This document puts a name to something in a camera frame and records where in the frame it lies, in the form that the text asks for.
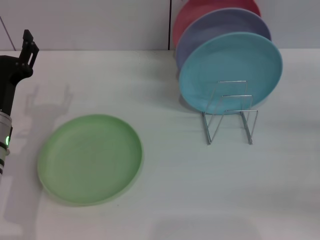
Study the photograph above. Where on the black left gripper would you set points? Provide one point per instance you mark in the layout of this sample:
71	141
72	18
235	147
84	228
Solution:
10	72

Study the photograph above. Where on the green plate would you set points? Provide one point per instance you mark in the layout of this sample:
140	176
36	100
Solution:
90	162

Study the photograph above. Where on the red plate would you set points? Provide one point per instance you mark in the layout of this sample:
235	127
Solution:
197	10

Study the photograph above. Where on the teal plate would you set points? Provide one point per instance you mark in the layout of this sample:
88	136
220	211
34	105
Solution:
225	62

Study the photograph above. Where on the purple plate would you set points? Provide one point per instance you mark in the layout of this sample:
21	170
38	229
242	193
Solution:
225	23

